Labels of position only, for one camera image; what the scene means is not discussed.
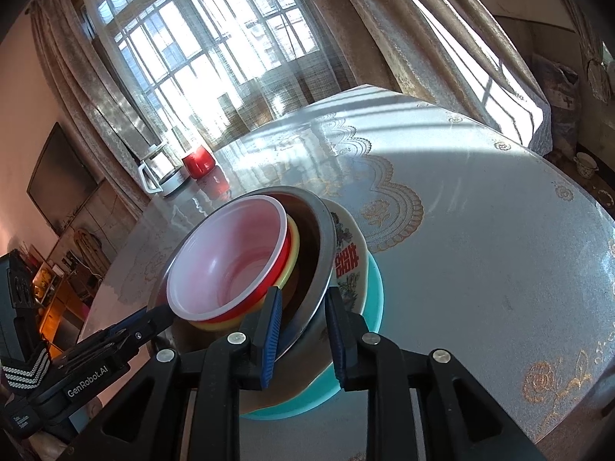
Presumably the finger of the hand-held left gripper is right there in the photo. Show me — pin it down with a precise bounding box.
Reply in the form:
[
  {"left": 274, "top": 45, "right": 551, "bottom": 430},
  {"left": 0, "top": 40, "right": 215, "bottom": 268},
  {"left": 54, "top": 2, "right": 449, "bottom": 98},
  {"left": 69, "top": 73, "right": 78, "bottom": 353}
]
[
  {"left": 115, "top": 314, "right": 174, "bottom": 353},
  {"left": 106, "top": 303, "right": 171, "bottom": 339}
]

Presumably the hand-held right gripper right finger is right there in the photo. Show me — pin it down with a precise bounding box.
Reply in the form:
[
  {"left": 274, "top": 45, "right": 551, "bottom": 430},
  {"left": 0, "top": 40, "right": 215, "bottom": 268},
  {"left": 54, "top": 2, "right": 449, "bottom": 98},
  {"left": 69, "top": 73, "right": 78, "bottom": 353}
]
[{"left": 324, "top": 287, "right": 549, "bottom": 461}]

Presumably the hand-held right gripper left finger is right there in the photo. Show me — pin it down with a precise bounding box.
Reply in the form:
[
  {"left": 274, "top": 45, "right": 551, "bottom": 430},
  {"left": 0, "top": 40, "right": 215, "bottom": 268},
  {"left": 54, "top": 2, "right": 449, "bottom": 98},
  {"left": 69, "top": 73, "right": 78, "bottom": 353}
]
[{"left": 86, "top": 287, "right": 284, "bottom": 461}]

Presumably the teal plastic plate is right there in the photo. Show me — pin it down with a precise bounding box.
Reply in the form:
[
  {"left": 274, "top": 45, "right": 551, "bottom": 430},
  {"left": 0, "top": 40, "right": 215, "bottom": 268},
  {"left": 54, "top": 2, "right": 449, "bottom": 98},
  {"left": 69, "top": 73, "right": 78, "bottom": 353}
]
[{"left": 238, "top": 254, "right": 385, "bottom": 421}]

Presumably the stainless steel bowl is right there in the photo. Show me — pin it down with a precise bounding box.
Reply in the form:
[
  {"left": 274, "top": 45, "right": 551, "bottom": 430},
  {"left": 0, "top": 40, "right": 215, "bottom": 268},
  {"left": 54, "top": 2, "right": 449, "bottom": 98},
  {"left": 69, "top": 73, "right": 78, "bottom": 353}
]
[{"left": 146, "top": 186, "right": 334, "bottom": 361}]

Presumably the white floral patterned plate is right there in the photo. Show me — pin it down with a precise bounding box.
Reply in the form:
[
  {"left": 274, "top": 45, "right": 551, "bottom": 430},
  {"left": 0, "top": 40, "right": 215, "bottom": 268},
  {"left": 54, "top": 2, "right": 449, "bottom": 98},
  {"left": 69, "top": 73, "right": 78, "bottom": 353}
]
[{"left": 238, "top": 199, "right": 371, "bottom": 416}]

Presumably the red plastic bowl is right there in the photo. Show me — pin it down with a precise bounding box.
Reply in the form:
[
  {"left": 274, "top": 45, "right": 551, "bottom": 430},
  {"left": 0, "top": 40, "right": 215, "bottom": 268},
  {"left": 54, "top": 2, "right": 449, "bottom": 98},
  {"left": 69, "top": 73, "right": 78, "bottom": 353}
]
[{"left": 166, "top": 196, "right": 293, "bottom": 322}]

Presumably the yellow plastic bowl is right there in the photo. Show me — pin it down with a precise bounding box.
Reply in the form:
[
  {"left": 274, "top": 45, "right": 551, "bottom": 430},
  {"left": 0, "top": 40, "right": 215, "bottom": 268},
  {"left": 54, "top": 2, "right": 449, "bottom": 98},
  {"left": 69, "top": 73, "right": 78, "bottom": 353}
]
[{"left": 189, "top": 215, "right": 302, "bottom": 333}]

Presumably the yellow wooden cabinet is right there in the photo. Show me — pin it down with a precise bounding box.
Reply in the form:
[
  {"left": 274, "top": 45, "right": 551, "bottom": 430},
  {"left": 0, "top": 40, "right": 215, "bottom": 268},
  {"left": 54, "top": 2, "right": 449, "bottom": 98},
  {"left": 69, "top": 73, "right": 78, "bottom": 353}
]
[{"left": 31, "top": 269, "right": 90, "bottom": 351}]

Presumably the wooden folding chair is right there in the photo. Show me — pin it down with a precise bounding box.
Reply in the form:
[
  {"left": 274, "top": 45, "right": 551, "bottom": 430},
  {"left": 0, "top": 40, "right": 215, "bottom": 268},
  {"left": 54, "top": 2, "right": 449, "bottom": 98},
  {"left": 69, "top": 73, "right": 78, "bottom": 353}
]
[{"left": 71, "top": 228, "right": 113, "bottom": 279}]

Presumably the glass electric kettle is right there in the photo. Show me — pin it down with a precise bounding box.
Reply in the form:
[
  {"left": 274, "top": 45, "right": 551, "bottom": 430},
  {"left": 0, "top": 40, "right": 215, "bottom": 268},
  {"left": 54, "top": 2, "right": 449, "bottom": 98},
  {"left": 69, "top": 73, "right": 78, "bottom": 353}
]
[{"left": 138, "top": 140, "right": 186, "bottom": 197}]

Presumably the red mug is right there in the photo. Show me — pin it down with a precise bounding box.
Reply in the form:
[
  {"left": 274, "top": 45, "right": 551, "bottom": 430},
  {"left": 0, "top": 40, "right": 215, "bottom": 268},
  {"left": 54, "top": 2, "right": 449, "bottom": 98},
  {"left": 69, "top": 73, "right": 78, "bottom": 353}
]
[{"left": 181, "top": 146, "right": 214, "bottom": 179}]

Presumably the beige patterned curtain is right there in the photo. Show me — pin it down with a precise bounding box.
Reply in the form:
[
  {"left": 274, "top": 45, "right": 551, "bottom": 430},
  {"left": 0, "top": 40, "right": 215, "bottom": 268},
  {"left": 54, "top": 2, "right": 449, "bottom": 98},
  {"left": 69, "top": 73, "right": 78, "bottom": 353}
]
[
  {"left": 29, "top": 0, "right": 166, "bottom": 207},
  {"left": 322, "top": 0, "right": 553, "bottom": 157}
]

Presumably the sheer white curtain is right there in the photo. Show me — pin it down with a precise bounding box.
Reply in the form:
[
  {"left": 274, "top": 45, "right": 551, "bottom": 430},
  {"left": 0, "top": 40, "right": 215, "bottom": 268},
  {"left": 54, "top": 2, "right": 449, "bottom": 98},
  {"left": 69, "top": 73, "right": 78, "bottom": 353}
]
[{"left": 81, "top": 0, "right": 359, "bottom": 154}]

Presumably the large barred window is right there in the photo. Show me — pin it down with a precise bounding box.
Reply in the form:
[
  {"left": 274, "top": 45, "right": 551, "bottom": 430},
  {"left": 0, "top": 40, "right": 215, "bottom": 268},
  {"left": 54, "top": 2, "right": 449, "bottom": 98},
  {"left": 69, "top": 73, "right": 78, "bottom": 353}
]
[{"left": 96, "top": 0, "right": 327, "bottom": 154}]

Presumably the white enamel mug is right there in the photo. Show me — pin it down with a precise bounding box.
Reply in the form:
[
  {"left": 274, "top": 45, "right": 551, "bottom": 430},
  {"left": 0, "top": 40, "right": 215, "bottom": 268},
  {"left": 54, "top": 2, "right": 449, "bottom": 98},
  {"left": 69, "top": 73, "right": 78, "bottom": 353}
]
[{"left": 573, "top": 152, "right": 599, "bottom": 178}]

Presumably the grey sack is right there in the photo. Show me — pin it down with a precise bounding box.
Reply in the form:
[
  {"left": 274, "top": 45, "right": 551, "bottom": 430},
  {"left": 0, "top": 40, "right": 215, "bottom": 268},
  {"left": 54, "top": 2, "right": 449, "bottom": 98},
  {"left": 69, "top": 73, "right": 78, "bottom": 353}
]
[{"left": 531, "top": 53, "right": 580, "bottom": 154}]

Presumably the tied beige curtain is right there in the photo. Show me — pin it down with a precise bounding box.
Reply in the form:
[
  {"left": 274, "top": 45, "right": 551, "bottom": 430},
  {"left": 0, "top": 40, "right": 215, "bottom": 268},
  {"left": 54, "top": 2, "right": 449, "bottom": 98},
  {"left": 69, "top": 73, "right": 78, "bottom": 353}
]
[{"left": 552, "top": 0, "right": 615, "bottom": 104}]

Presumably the wall television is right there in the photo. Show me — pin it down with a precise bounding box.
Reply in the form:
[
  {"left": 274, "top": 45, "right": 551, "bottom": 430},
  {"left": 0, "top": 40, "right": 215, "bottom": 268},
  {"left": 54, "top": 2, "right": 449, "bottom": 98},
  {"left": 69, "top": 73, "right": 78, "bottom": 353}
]
[{"left": 26, "top": 122, "right": 100, "bottom": 237}]

